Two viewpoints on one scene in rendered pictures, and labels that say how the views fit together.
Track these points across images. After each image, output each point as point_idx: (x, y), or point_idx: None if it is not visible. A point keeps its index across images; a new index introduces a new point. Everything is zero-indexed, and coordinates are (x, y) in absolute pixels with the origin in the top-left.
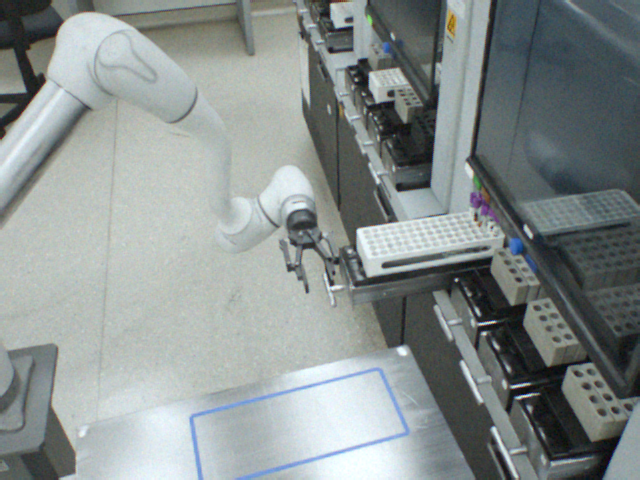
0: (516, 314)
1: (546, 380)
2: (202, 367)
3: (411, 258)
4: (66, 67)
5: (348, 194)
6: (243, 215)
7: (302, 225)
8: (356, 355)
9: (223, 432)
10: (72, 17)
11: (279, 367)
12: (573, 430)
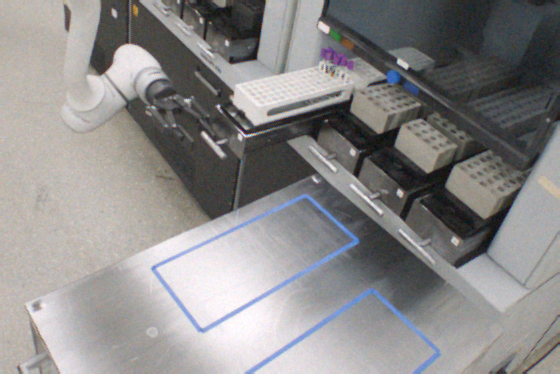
0: (382, 141)
1: (428, 184)
2: (27, 267)
3: (281, 108)
4: None
5: None
6: (97, 91)
7: (164, 93)
8: (177, 230)
9: (194, 275)
10: None
11: (107, 253)
12: (468, 213)
